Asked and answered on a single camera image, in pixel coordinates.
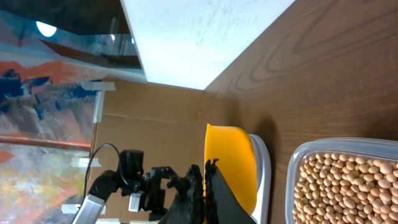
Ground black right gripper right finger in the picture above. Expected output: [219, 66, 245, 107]
[205, 159, 256, 224]

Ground soybeans pile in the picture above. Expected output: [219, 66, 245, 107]
[288, 152, 397, 223]

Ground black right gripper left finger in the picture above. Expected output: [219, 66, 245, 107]
[159, 164, 205, 224]

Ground clear plastic container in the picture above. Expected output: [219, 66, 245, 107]
[285, 137, 398, 224]

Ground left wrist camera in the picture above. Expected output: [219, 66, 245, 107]
[128, 191, 146, 213]

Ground white digital kitchen scale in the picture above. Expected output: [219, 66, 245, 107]
[249, 134, 272, 224]

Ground colourful painting backdrop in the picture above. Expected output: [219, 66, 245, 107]
[1, 0, 146, 223]

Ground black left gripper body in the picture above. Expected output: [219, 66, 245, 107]
[139, 166, 176, 222]

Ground yellow plastic scoop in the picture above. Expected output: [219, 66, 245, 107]
[204, 124, 257, 215]

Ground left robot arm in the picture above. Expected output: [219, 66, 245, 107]
[73, 149, 177, 224]

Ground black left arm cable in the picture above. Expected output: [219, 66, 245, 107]
[83, 142, 130, 200]

